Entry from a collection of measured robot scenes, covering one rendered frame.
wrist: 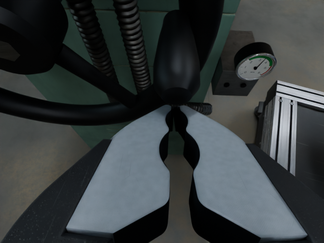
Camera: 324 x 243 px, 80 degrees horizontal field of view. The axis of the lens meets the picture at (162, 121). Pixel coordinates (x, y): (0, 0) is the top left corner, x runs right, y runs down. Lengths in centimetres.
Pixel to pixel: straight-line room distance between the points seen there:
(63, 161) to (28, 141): 22
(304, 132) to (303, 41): 90
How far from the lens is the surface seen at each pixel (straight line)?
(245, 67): 37
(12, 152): 118
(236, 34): 49
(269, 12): 187
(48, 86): 57
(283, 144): 86
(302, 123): 98
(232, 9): 37
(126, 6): 21
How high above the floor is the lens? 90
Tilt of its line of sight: 62 degrees down
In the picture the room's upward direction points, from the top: 2 degrees clockwise
